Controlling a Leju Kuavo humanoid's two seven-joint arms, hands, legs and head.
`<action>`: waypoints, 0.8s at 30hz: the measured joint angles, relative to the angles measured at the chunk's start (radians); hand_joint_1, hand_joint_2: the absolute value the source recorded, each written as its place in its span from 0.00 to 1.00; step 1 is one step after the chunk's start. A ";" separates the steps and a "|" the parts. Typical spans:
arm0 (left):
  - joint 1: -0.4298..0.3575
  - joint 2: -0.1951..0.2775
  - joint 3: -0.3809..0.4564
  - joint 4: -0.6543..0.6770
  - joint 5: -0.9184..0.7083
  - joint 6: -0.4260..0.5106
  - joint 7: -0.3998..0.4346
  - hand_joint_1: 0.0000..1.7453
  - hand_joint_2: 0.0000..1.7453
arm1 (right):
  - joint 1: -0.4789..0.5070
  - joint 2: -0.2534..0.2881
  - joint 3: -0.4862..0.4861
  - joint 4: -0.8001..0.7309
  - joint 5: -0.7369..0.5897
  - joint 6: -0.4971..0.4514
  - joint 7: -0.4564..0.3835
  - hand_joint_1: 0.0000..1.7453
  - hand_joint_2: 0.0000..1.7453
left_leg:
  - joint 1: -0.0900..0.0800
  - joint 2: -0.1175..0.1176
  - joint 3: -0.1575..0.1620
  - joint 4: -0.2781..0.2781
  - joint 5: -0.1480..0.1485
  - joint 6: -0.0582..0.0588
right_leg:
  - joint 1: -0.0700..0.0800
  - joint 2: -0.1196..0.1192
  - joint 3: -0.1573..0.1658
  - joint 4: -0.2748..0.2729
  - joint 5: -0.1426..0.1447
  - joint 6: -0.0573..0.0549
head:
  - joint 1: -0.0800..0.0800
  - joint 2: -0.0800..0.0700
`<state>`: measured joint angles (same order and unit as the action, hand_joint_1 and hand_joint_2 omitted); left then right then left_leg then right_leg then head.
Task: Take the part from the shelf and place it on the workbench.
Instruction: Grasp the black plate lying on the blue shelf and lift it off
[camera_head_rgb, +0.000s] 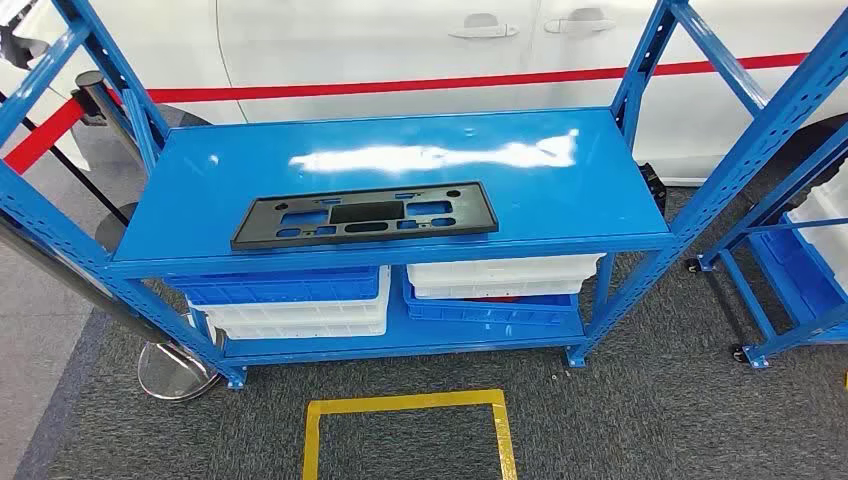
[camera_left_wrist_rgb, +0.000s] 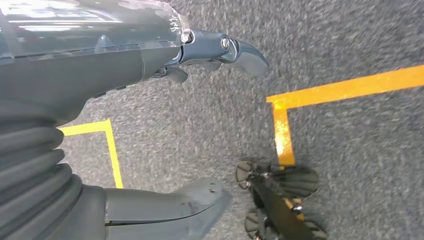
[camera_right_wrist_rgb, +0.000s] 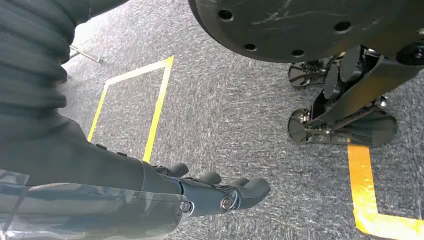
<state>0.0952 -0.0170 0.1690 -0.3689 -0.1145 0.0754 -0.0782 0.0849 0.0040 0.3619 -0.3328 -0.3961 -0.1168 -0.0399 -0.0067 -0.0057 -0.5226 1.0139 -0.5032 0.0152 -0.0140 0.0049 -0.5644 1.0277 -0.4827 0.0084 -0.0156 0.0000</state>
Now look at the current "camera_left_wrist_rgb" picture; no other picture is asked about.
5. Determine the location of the yellow floor tape square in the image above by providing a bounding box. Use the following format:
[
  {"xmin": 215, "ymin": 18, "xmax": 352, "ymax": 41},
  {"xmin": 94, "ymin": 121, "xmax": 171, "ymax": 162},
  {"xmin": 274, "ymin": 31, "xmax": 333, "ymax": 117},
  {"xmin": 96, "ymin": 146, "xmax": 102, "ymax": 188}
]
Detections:
[
  {"xmin": 265, "ymin": 64, "xmax": 424, "ymax": 222},
  {"xmin": 58, "ymin": 119, "xmax": 124, "ymax": 190}
]

